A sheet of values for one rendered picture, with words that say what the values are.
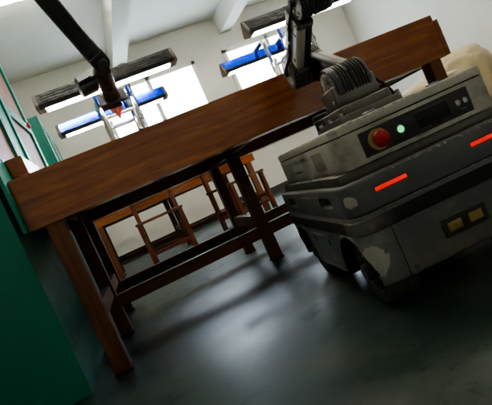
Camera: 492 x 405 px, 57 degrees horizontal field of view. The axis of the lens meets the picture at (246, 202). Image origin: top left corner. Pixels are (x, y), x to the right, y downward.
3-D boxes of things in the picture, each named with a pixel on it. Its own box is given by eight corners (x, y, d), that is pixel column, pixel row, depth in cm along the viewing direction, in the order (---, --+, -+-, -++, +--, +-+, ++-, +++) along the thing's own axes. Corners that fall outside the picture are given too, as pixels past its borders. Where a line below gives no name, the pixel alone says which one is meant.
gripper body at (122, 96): (97, 100, 167) (91, 83, 162) (124, 91, 170) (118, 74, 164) (102, 110, 163) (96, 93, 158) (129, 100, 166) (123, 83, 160)
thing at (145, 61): (178, 59, 197) (170, 43, 196) (35, 111, 182) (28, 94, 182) (176, 65, 205) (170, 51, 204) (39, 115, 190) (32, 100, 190)
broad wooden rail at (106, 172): (447, 55, 195) (430, 14, 194) (30, 232, 153) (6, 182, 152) (429, 64, 207) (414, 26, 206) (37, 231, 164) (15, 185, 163)
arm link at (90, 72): (106, 58, 150) (95, 48, 155) (75, 73, 146) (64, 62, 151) (117, 88, 159) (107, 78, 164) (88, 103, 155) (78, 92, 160)
